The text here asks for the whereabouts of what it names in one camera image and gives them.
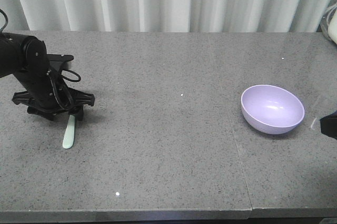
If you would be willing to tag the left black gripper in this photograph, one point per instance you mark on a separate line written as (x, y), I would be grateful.
(49, 95)

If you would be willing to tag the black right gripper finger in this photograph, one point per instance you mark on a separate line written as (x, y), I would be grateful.
(328, 125)

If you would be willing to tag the mint green plastic spoon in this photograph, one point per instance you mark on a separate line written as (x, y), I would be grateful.
(69, 135)

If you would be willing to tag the purple plastic bowl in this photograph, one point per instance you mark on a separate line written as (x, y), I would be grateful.
(271, 109)

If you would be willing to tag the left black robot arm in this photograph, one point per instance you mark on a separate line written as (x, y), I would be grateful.
(24, 53)

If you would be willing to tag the white pleated curtain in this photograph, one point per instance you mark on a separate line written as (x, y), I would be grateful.
(166, 15)

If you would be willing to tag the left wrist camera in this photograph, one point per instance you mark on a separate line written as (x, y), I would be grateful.
(60, 61)

